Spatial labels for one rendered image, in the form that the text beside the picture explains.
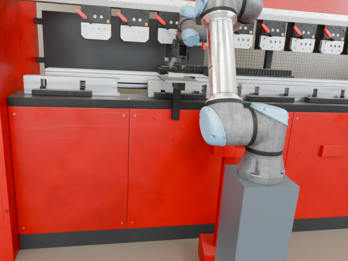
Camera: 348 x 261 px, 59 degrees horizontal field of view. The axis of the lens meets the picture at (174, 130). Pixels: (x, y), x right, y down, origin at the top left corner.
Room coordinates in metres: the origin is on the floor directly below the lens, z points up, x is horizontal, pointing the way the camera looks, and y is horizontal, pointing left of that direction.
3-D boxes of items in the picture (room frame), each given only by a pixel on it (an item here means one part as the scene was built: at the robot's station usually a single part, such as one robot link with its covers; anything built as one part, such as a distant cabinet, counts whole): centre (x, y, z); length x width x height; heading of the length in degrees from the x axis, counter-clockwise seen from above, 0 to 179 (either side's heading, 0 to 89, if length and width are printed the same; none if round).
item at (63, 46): (2.25, 0.36, 1.12); 1.13 x 0.02 x 0.44; 102
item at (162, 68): (1.96, 0.05, 1.01); 0.26 x 0.12 x 0.05; 12
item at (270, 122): (0.93, -0.28, 0.94); 0.13 x 0.12 x 0.14; 102
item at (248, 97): (1.86, -0.57, 0.89); 0.30 x 0.05 x 0.03; 102
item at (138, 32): (1.75, 0.25, 1.26); 0.15 x 0.09 x 0.17; 102
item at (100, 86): (1.69, 0.57, 0.92); 0.50 x 0.06 x 0.10; 102
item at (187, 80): (1.65, 0.00, 1.00); 0.26 x 0.18 x 0.01; 12
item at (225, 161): (1.48, -0.29, 0.39); 0.06 x 0.06 x 0.54; 3
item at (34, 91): (1.62, 0.60, 0.89); 0.30 x 0.05 x 0.03; 102
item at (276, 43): (1.91, -0.53, 1.26); 0.15 x 0.09 x 0.17; 102
